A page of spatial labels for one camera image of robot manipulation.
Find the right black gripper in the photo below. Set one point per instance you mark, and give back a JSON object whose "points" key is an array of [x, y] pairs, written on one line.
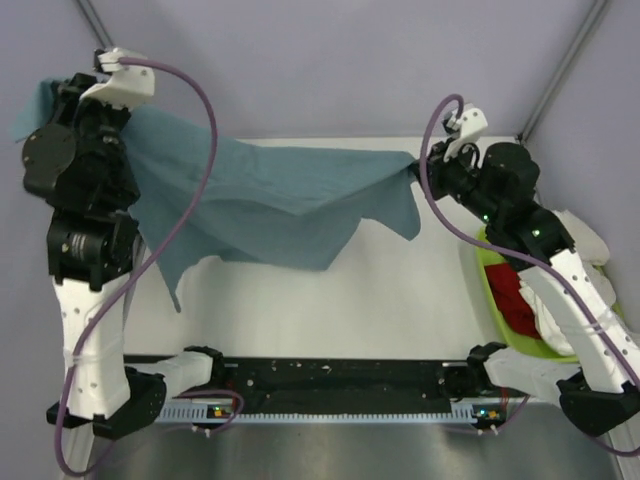
{"points": [[437, 167]]}

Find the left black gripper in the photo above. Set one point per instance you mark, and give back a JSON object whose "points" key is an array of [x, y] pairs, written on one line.
{"points": [[68, 102]]}

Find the blue t-shirt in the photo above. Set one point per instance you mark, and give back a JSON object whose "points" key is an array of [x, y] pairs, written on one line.
{"points": [[206, 195]]}

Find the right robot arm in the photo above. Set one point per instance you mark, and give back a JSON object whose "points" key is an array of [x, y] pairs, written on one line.
{"points": [[491, 205]]}

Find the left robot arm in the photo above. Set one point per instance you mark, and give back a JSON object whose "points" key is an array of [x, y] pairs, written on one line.
{"points": [[77, 163]]}

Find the red t-shirt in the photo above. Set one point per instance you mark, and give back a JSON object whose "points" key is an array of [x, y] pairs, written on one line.
{"points": [[505, 287]]}

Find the green plastic basket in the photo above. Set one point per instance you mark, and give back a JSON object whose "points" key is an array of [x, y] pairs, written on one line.
{"points": [[553, 345]]}

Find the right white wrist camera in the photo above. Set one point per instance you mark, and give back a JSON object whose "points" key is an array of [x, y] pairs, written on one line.
{"points": [[463, 128]]}

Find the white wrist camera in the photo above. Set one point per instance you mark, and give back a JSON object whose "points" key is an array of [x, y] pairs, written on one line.
{"points": [[129, 84], [463, 128]]}

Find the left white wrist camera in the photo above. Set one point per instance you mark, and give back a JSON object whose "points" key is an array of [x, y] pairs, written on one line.
{"points": [[129, 84]]}

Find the left aluminium frame post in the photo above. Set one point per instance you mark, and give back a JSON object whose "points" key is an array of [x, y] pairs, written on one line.
{"points": [[95, 24]]}

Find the aluminium frame post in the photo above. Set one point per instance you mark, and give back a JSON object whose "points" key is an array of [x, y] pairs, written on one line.
{"points": [[95, 24], [587, 29]]}

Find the right aluminium frame post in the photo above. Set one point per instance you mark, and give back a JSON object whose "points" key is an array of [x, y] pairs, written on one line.
{"points": [[587, 29]]}

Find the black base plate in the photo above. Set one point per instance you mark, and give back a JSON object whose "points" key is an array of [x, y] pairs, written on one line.
{"points": [[336, 386]]}

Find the grey slotted cable duct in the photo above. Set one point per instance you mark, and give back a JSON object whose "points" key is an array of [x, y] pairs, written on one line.
{"points": [[207, 414]]}

